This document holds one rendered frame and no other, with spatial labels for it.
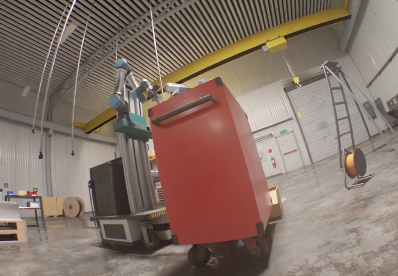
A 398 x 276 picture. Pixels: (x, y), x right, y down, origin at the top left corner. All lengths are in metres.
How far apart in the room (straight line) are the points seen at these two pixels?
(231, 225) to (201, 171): 0.29
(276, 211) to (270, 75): 11.28
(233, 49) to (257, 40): 1.28
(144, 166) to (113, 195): 0.46
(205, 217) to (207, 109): 0.52
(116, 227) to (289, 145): 10.30
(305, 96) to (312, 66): 2.24
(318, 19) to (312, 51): 3.71
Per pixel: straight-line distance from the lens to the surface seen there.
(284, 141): 11.16
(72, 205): 9.77
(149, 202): 2.02
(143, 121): 2.16
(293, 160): 11.09
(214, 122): 0.89
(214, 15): 10.60
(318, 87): 12.30
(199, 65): 9.64
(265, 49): 9.15
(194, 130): 0.92
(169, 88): 1.87
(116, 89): 1.79
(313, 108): 11.74
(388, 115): 11.44
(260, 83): 12.34
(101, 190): 2.03
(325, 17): 10.72
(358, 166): 1.89
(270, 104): 11.74
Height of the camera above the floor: 0.43
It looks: 19 degrees up
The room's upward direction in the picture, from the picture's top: 14 degrees counter-clockwise
